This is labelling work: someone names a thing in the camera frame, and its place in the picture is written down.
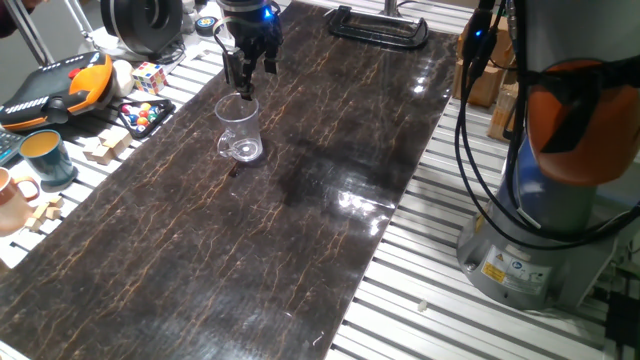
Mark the pink ceramic mug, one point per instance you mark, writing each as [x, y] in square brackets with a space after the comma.
[12, 210]

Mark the black filament spool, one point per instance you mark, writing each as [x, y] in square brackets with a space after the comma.
[125, 25]

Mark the Rubik's cube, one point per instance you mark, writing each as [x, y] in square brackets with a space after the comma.
[149, 77]

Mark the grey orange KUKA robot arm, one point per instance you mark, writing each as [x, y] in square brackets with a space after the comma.
[550, 205]

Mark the teal mug yellow inside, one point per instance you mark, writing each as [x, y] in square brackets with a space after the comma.
[52, 165]

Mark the aluminium profile post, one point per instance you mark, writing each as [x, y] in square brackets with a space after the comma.
[27, 32]
[392, 7]
[80, 20]

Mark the black triangle rack with balls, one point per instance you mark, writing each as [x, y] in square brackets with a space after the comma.
[142, 120]

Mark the black C-clamp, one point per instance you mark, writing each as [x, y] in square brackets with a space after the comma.
[380, 40]

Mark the dark wooden work board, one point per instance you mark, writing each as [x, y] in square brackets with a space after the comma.
[225, 240]

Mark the orange black teach pendant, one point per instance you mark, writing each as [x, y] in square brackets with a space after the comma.
[55, 92]

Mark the small wooden puzzle blocks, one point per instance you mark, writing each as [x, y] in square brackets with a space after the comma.
[55, 207]
[36, 217]

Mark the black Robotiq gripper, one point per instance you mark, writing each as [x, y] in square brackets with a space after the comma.
[250, 27]

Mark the light wooden block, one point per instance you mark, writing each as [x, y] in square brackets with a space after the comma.
[116, 139]
[100, 155]

